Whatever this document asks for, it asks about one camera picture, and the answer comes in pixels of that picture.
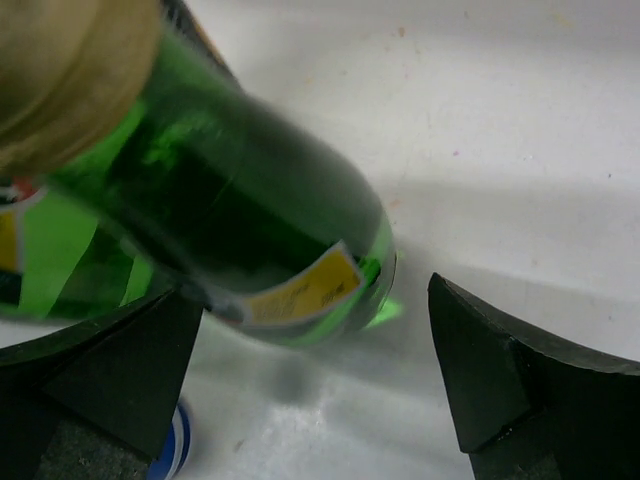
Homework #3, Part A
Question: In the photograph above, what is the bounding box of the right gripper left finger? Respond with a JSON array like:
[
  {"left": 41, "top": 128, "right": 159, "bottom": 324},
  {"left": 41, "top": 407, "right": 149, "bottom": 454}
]
[{"left": 1, "top": 290, "right": 203, "bottom": 479}]

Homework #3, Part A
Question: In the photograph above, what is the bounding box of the silver blue can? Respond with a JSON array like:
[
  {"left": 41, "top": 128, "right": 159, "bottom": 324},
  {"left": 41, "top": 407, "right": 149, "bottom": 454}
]
[{"left": 146, "top": 400, "right": 193, "bottom": 480}]

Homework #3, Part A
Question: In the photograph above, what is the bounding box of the green glass bottle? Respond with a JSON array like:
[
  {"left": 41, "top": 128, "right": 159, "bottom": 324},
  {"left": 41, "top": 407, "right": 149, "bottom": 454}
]
[{"left": 1, "top": 1, "right": 397, "bottom": 347}]

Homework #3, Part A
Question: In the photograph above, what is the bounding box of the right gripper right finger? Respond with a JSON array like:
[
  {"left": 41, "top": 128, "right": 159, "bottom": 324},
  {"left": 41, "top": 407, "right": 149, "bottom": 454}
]
[{"left": 428, "top": 274, "right": 639, "bottom": 479}]

